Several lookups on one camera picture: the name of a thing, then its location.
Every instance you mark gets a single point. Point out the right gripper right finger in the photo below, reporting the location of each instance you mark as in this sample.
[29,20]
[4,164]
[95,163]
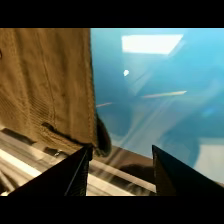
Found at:
[180,176]

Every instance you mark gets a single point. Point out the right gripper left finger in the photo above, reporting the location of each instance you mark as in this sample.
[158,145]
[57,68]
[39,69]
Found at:
[63,178]

